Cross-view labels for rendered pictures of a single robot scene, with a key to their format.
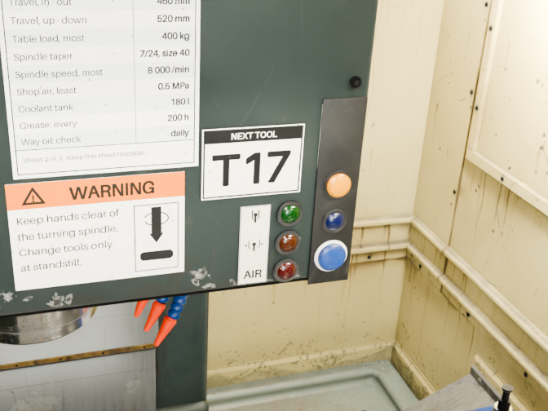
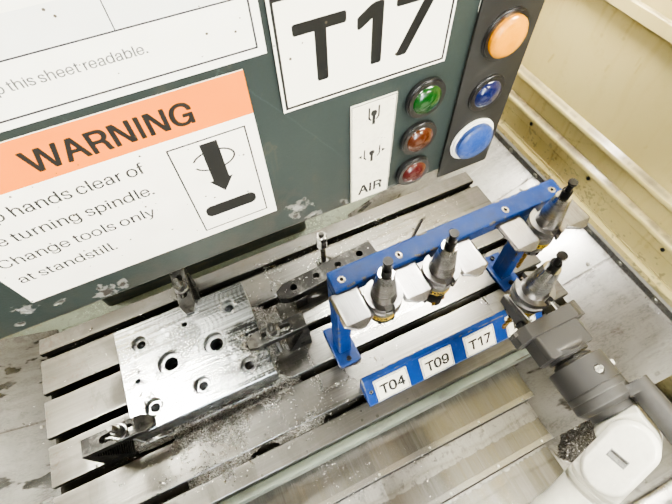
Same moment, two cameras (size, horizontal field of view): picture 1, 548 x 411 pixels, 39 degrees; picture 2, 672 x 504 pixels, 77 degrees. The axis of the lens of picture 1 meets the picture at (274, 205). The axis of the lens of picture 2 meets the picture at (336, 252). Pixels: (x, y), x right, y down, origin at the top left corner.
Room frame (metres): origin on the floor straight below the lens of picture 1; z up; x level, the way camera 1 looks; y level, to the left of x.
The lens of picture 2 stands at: (0.47, 0.05, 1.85)
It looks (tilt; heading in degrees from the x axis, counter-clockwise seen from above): 58 degrees down; 358
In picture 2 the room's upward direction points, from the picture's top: 3 degrees counter-clockwise
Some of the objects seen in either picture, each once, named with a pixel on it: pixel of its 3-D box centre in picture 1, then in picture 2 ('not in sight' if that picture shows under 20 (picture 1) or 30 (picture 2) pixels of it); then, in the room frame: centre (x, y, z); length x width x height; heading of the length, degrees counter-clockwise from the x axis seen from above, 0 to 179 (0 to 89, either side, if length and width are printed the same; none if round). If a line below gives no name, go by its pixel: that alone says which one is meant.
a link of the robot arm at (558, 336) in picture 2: not in sight; (566, 352); (0.65, -0.31, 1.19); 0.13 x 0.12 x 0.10; 110
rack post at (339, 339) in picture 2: not in sight; (340, 320); (0.80, 0.04, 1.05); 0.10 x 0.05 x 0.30; 20
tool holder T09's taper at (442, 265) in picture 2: not in sight; (445, 256); (0.80, -0.14, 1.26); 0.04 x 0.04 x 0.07
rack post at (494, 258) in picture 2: not in sight; (520, 240); (0.95, -0.38, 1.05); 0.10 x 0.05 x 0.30; 20
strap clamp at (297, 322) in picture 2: not in sight; (278, 336); (0.81, 0.17, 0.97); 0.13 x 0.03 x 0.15; 110
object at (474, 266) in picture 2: not in sight; (467, 258); (0.82, -0.19, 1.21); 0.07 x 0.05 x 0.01; 20
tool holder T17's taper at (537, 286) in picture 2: not in sight; (543, 278); (0.75, -0.27, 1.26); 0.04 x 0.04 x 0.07
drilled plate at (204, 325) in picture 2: not in sight; (196, 356); (0.78, 0.35, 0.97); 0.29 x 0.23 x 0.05; 110
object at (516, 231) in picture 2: not in sight; (520, 235); (0.86, -0.29, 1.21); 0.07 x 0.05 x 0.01; 20
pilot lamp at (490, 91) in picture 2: (334, 221); (486, 93); (0.69, -0.06, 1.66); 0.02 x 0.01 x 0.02; 110
